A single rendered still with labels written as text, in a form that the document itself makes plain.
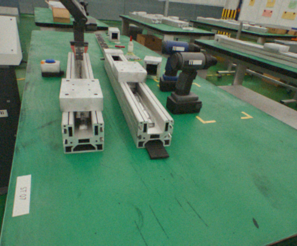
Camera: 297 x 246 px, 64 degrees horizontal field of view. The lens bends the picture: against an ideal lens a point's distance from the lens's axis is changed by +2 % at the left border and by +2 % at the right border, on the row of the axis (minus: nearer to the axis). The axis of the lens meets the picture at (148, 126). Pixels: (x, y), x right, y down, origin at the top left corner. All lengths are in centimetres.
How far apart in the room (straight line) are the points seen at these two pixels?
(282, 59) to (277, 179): 170
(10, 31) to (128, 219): 124
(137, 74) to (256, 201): 59
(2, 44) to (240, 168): 125
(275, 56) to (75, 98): 192
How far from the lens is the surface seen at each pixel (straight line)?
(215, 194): 56
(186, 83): 87
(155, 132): 65
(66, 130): 62
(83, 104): 65
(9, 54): 143
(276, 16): 407
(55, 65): 121
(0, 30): 152
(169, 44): 107
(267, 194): 62
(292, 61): 224
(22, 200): 54
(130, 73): 90
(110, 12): 1263
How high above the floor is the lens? 114
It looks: 28 degrees down
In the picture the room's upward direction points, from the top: 6 degrees clockwise
